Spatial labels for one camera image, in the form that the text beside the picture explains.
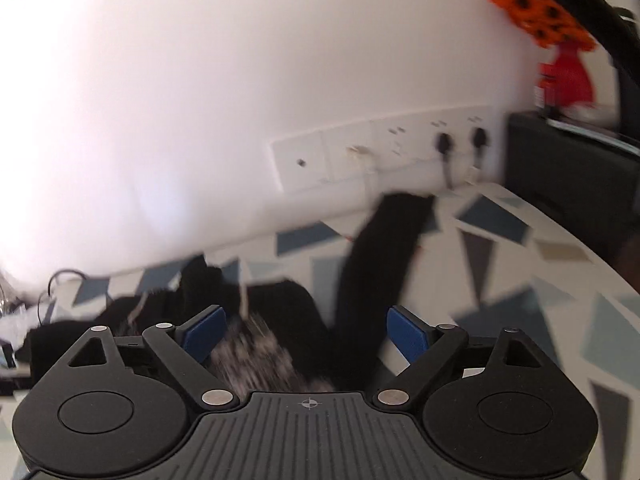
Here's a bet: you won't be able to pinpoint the black cabinet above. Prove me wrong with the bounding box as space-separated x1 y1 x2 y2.
504 111 640 222

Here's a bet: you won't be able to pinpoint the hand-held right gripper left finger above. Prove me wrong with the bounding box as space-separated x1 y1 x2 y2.
64 304 241 409

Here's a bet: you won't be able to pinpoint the papers on cabinet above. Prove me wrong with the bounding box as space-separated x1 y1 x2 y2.
546 115 640 155

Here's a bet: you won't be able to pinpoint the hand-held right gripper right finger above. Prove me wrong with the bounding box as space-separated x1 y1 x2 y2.
375 304 557 408

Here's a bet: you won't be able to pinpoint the thin black cable loop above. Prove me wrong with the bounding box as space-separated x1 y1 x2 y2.
46 269 90 303

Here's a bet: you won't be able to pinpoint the white plug with cable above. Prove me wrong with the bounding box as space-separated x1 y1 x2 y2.
346 144 377 200

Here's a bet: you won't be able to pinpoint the white wall socket strip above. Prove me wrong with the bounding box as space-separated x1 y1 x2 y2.
270 104 497 194

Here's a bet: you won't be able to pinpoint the black power plug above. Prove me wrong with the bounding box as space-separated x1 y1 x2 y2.
435 132 457 192
469 127 490 183

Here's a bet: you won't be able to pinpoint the orange artificial flowers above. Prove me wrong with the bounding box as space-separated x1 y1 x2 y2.
472 0 602 54

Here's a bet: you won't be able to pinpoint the black pants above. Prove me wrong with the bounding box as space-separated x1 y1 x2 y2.
17 191 437 392

